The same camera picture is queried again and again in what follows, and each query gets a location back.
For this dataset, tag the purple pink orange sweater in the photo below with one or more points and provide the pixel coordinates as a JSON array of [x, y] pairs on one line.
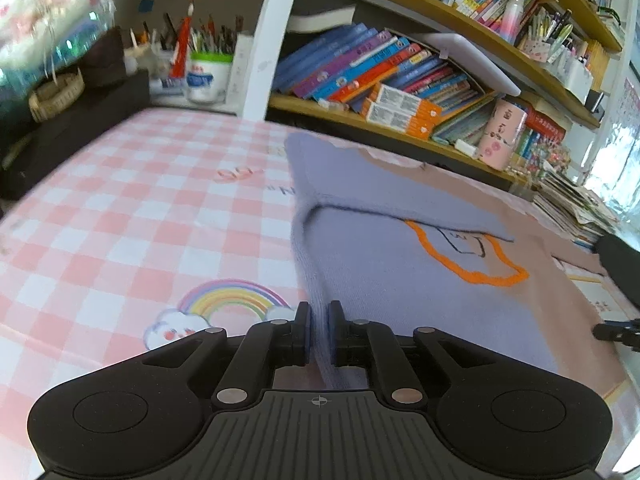
[[416, 246]]

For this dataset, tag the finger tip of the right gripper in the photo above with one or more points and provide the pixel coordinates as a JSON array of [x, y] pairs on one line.
[[623, 332]]

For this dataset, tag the clear pen holder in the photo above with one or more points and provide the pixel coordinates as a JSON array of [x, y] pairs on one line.
[[547, 36]]

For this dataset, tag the black fabric storage bag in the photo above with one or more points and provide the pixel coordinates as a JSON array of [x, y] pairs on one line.
[[622, 262]]

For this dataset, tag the lower orange toothpaste box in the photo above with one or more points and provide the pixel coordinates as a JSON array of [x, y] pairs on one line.
[[396, 120]]

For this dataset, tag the pink gradient bottle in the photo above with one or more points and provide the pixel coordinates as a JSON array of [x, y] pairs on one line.
[[511, 20]]

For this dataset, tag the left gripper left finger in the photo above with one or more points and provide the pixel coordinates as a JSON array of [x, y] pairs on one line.
[[143, 412]]

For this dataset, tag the white storage box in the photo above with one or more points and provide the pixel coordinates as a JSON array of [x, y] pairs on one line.
[[573, 75]]

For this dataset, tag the stack of papers and notebooks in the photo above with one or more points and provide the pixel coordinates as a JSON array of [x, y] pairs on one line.
[[576, 211]]

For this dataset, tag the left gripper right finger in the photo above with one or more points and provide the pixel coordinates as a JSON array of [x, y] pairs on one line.
[[496, 413]]

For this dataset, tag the orange toothpaste box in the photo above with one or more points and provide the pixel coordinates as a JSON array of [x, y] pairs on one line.
[[403, 101], [396, 120]]

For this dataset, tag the red thick dictionary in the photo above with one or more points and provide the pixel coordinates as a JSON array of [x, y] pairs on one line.
[[546, 126]]

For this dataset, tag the white green-lid pen jar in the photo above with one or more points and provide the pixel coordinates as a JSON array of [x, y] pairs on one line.
[[207, 77]]

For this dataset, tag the wooden white bookshelf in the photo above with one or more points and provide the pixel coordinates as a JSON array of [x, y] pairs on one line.
[[312, 63]]

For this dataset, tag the white charger cube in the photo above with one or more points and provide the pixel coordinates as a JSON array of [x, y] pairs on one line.
[[465, 148]]

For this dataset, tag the pink checked cartoon desk mat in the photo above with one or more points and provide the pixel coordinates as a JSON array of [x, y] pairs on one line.
[[170, 222]]

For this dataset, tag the pink sticker tumbler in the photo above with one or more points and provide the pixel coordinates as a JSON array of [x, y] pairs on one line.
[[500, 135]]

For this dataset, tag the upper orange toothpaste box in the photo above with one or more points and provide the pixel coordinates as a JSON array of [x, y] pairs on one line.
[[403, 101]]

